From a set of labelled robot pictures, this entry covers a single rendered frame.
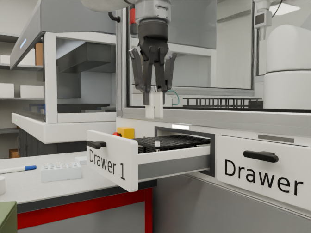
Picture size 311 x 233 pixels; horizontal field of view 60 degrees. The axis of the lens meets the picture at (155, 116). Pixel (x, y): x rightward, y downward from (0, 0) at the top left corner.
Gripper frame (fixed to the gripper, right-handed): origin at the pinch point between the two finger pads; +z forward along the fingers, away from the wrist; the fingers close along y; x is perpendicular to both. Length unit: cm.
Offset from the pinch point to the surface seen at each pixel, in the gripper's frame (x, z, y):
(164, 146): -2.1, 10.3, 1.6
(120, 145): -2.8, 8.8, -10.8
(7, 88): 382, -22, -9
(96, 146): 3.0, 9.5, -14.3
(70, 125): 87, 11, 1
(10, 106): 424, 4, -2
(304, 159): -31.9, 9.5, 11.8
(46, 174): 31.5, 21.5, -20.8
